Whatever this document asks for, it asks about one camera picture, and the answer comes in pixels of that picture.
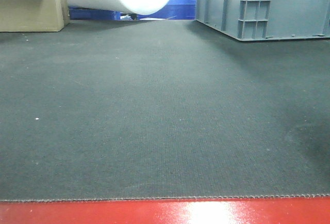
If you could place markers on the dark grey woven mat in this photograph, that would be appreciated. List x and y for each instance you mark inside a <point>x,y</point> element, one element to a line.
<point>161,109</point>

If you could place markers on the grey plastic crate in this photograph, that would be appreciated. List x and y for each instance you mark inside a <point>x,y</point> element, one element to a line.
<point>265,20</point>

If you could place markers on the blue plastic bin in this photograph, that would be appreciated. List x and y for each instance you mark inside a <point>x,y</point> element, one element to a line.
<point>173,10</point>

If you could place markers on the brown cardboard box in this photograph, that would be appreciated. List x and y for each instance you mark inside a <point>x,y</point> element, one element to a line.
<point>34,15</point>

